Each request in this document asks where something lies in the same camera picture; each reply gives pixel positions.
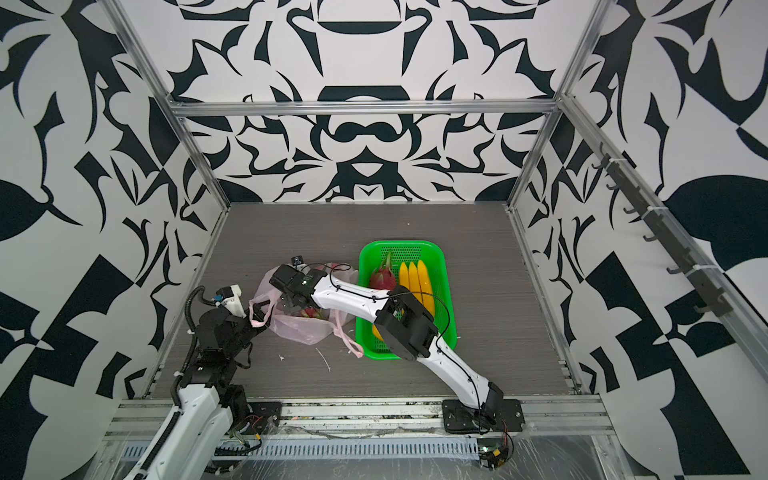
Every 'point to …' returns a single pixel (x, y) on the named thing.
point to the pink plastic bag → (313, 326)
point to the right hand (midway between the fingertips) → (301, 296)
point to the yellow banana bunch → (418, 281)
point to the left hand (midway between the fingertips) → (273, 297)
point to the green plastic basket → (435, 260)
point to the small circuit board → (493, 452)
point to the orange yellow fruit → (376, 332)
